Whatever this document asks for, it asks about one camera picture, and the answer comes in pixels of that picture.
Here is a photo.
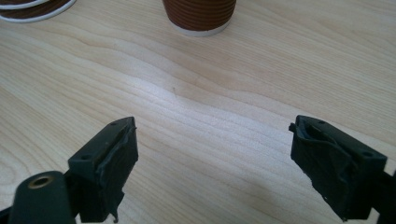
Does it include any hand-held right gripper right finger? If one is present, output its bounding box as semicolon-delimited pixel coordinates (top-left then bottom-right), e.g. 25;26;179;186
288;114;389;222

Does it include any brown ribbed paper cup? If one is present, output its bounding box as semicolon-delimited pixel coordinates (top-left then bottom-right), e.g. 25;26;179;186
162;0;237;38

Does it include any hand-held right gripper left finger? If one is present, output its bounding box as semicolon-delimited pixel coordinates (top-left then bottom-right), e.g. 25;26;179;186
64;116;140;224

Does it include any brown white-rimmed plate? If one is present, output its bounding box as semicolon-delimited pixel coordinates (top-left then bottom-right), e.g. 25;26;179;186
0;0;78;24

